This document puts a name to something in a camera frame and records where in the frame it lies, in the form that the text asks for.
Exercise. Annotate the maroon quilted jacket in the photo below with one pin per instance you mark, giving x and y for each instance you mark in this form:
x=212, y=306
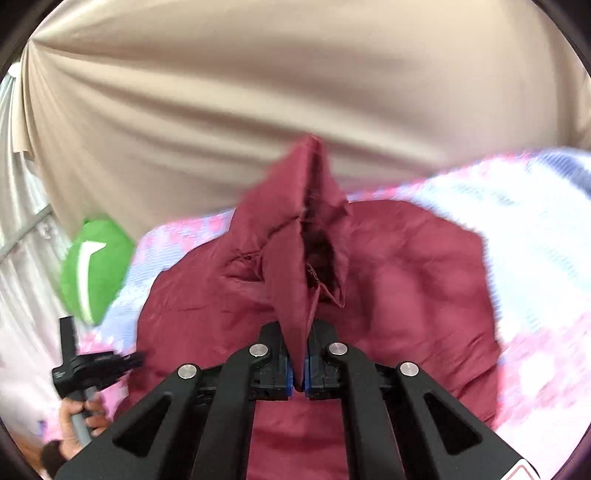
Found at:
x=392, y=277

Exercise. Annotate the person's left hand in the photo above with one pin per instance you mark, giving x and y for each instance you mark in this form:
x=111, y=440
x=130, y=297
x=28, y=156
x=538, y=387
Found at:
x=94, y=421

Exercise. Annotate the green plush cushion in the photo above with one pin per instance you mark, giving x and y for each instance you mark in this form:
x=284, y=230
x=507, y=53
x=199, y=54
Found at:
x=94, y=272

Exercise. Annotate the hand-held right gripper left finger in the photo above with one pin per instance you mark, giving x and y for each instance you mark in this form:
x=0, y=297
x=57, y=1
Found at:
x=287, y=379

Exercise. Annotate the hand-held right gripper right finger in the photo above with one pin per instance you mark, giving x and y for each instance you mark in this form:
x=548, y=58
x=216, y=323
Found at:
x=308, y=379

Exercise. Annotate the metal clothes rail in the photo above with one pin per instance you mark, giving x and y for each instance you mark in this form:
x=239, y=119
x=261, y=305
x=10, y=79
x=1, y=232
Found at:
x=27, y=226

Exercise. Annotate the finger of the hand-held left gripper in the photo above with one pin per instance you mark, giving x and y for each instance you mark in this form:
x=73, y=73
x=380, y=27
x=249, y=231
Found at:
x=127, y=361

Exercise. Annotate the pink and blue printed blanket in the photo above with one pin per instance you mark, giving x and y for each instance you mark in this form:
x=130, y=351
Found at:
x=531, y=240

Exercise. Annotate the beige draped curtain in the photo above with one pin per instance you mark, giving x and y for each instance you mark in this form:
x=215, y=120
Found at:
x=277, y=115

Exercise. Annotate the white satin curtain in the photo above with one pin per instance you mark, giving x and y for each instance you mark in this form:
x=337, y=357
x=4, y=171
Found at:
x=23, y=221

